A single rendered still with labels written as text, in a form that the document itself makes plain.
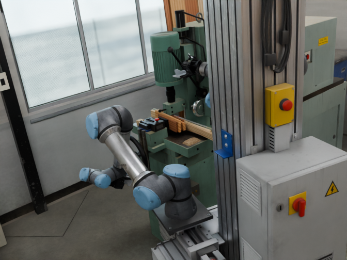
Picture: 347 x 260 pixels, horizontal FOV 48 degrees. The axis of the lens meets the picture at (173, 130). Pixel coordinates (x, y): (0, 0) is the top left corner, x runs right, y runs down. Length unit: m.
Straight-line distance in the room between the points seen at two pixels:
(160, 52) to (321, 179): 1.32
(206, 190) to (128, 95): 1.53
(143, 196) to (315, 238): 0.68
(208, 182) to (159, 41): 0.98
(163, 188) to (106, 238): 1.55
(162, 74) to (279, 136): 1.14
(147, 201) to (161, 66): 0.98
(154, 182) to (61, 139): 2.01
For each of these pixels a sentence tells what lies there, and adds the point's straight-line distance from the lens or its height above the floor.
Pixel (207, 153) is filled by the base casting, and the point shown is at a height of 0.74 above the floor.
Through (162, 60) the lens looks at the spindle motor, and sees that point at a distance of 2.33.
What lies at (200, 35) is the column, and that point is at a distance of 2.43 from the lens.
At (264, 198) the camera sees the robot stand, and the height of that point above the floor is 1.16.
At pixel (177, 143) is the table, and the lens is 2.30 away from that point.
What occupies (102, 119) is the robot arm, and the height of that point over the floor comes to 1.26.
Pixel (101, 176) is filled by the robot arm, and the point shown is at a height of 0.90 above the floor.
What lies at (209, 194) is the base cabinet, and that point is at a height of 0.43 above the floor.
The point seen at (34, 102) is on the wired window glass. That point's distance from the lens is 3.48.
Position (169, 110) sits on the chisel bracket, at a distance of 2.45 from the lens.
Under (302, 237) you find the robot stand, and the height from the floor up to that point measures 0.98.
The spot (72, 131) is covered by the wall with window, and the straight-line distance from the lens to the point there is 3.59.
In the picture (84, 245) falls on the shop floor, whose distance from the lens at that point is 3.13.
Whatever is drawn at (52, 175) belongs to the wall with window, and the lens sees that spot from 3.64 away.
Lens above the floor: 1.87
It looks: 23 degrees down
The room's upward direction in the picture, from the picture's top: 6 degrees counter-clockwise
